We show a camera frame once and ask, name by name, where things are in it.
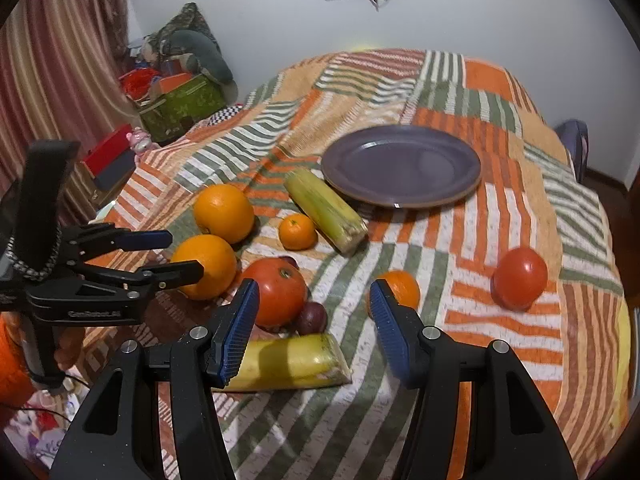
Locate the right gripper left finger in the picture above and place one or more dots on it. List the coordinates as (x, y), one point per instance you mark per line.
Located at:
(231, 326)

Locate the large red tomato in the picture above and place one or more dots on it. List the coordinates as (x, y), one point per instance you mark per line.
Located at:
(282, 292)

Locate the yellow sugarcane piece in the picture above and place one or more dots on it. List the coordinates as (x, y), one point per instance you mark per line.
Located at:
(302, 362)

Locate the dark green plush toy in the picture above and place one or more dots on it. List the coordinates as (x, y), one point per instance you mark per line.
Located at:
(198, 55)

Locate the small mandarin by cane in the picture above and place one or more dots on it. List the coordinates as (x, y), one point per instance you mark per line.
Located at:
(297, 232)

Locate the green sugarcane piece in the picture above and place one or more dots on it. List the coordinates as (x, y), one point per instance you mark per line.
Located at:
(336, 220)

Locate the patchwork striped bedspread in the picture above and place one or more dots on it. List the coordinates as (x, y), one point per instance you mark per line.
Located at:
(575, 338)

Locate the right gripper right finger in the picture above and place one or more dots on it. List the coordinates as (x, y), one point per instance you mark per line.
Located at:
(399, 329)

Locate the blue backpack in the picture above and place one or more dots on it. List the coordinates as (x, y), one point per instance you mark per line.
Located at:
(573, 134)

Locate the bumpy mandarin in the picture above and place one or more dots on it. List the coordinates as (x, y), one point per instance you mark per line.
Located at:
(404, 287)

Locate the red and black box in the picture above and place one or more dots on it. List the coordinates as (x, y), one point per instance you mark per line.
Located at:
(111, 161)

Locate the person's left hand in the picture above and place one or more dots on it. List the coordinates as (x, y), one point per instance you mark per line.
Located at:
(67, 351)

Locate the striped red curtain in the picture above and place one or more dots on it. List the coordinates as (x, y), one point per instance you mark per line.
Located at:
(60, 65)

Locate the camouflage pillow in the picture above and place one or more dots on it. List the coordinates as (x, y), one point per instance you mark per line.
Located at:
(189, 18)

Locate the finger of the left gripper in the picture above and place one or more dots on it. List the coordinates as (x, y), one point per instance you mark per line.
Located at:
(145, 281)
(98, 239)

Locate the large orange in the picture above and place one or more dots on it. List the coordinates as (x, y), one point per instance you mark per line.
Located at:
(223, 210)
(218, 260)

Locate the dark red grape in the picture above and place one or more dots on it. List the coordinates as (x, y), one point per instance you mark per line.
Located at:
(312, 319)

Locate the purple ceramic plate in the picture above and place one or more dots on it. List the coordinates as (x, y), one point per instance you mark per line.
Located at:
(402, 167)

